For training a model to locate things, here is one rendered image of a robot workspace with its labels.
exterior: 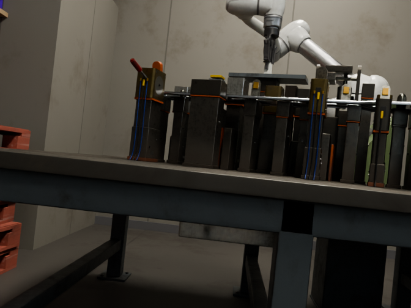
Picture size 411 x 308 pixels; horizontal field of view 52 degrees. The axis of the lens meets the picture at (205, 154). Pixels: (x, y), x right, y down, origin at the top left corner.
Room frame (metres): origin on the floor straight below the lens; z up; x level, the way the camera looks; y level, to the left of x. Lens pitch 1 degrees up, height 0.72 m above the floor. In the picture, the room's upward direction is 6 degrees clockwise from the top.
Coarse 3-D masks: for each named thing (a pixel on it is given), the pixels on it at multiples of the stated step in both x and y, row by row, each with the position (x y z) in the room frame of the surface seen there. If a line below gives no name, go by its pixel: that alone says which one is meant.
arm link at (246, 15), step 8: (232, 0) 2.06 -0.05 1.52; (240, 0) 2.05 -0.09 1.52; (248, 0) 2.04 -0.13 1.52; (256, 0) 2.04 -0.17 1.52; (232, 8) 2.07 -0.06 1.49; (240, 8) 2.06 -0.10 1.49; (248, 8) 2.05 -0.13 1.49; (256, 8) 2.05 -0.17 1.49; (240, 16) 2.12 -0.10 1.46; (248, 16) 2.11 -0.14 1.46; (248, 24) 2.25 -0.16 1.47; (256, 24) 2.26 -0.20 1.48
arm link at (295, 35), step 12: (288, 24) 2.59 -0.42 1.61; (300, 24) 2.56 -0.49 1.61; (288, 36) 2.55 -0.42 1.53; (300, 36) 2.53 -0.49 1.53; (300, 48) 2.54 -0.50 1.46; (312, 48) 2.50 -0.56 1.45; (312, 60) 2.51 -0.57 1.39; (324, 60) 2.45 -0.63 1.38; (336, 60) 2.44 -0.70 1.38; (360, 84) 2.31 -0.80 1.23; (384, 84) 2.29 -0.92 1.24; (360, 96) 2.28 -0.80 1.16
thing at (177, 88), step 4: (176, 88) 1.98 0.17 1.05; (180, 88) 1.97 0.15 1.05; (184, 88) 1.97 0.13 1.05; (188, 88) 1.97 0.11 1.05; (188, 104) 1.99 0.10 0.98; (172, 108) 1.98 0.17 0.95; (188, 108) 1.99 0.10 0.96; (188, 112) 2.00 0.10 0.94; (188, 116) 2.02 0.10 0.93; (172, 124) 1.99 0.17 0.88; (184, 136) 2.00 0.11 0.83; (184, 140) 1.99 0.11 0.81; (184, 144) 1.99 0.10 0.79; (184, 148) 2.00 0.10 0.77; (184, 152) 2.00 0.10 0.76; (168, 156) 1.99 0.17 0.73; (184, 156) 2.01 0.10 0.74; (168, 160) 1.98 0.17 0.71
